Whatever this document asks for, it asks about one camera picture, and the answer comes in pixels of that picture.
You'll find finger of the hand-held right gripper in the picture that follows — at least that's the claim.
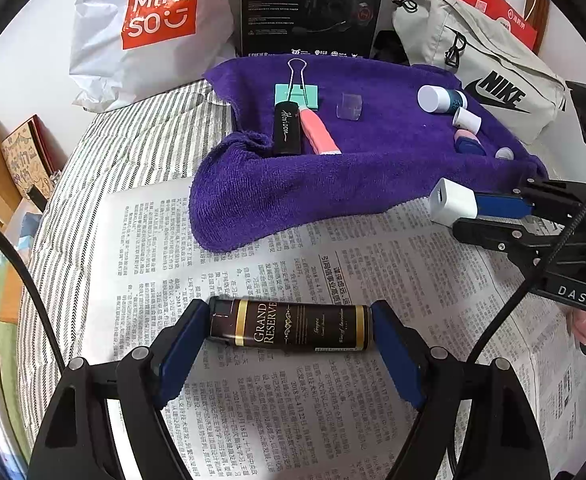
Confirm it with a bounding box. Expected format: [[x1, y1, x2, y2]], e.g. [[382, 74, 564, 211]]
[[451, 216, 544, 263], [473, 187, 541, 219]]

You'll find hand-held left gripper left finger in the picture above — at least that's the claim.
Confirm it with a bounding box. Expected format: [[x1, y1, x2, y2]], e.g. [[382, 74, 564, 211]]
[[26, 299, 211, 480]]

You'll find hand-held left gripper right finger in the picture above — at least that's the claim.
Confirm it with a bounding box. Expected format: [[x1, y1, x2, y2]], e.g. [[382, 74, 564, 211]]
[[370, 300, 551, 480]]

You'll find white usb charger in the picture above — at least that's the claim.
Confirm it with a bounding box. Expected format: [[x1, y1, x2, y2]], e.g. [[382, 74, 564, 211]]
[[429, 177, 476, 226]]

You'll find pink and blue eraser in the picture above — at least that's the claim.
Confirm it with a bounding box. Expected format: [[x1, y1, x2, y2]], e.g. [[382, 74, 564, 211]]
[[454, 129, 486, 157]]

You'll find small white cylinder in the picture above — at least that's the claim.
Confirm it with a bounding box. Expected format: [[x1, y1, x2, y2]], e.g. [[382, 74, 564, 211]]
[[452, 107, 482, 134]]

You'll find dark Grand Reserve tube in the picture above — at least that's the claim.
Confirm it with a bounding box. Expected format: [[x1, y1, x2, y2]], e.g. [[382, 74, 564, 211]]
[[208, 296, 374, 354]]

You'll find clear plastic cap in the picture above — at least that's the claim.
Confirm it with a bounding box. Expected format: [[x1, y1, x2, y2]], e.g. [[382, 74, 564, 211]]
[[340, 91, 365, 122]]

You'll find black lighter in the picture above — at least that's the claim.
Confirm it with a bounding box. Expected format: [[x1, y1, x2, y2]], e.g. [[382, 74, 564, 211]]
[[273, 101, 304, 156]]

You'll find person's right hand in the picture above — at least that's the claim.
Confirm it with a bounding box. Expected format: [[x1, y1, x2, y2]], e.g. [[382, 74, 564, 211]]
[[570, 307, 586, 348]]

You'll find newspaper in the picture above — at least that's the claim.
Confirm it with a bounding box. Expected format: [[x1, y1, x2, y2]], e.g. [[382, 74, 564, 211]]
[[96, 175, 586, 480]]

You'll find white-capped blue bottle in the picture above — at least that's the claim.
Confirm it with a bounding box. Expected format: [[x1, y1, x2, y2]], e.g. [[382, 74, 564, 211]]
[[418, 85, 468, 115]]

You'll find purple towel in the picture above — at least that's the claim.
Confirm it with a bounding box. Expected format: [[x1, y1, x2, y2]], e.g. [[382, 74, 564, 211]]
[[189, 55, 550, 254]]

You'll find grey sling bag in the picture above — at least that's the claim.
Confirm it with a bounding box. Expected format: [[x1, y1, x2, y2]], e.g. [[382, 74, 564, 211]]
[[392, 0, 572, 144]]

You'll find wooden bedside table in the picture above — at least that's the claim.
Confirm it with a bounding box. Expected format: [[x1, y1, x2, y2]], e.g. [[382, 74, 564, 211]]
[[0, 112, 49, 327]]

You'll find red paper bag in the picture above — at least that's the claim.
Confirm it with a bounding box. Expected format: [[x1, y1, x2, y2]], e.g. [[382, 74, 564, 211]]
[[457, 0, 540, 54]]

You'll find striped bed sheet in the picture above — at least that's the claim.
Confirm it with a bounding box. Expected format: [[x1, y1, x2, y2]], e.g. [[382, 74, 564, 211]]
[[17, 80, 236, 480]]

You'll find teal binder clip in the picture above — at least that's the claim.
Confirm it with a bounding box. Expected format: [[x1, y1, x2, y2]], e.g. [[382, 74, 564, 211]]
[[274, 58, 320, 112]]

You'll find white plastic shopping bag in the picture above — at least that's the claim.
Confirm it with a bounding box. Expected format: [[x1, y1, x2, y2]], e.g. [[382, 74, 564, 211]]
[[70, 0, 237, 113]]

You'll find black headphone box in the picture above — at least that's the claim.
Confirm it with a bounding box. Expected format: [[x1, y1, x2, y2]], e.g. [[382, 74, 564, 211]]
[[234, 0, 390, 60]]

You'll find black cable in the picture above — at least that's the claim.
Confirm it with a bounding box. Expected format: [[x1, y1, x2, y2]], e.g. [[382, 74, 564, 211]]
[[445, 167, 586, 480], [0, 211, 70, 378]]

